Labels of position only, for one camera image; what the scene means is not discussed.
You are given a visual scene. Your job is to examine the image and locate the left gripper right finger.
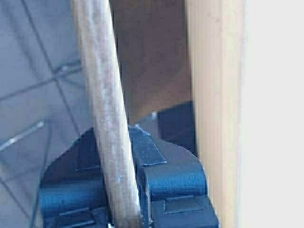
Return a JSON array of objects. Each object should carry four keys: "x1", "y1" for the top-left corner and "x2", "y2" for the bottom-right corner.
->
[{"x1": 129, "y1": 125, "x2": 219, "y2": 228}]

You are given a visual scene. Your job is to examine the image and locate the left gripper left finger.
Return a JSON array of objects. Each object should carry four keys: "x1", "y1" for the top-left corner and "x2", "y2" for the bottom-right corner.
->
[{"x1": 39, "y1": 129, "x2": 111, "y2": 228}]

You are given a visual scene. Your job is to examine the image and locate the long wooden window counter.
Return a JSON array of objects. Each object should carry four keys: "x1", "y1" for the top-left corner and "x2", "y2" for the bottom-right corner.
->
[{"x1": 185, "y1": 0, "x2": 244, "y2": 228}]

